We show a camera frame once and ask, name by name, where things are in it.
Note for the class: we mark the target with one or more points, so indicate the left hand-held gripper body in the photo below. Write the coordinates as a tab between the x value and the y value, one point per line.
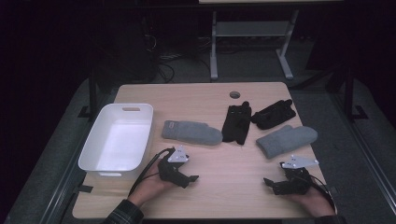
168	171

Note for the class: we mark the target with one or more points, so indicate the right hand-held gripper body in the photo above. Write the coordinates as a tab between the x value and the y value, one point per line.
295	183

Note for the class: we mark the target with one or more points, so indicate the grey mitten with label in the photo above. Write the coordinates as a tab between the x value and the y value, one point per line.
193	133

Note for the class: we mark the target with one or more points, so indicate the white plastic bin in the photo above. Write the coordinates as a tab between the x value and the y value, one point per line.
121	140

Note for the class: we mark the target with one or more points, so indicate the black glove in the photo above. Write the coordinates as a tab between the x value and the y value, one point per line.
236	124
274	116

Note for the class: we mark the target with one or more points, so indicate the person's left hand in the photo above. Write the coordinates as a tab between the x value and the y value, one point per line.
149	188

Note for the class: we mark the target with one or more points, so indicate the person's right hand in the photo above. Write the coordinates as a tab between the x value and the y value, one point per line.
317	203

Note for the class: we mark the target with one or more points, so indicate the black metal stand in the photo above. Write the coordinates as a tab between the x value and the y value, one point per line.
350	93
92	93

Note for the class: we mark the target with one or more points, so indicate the grey metal frame desk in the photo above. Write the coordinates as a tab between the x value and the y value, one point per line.
252	28

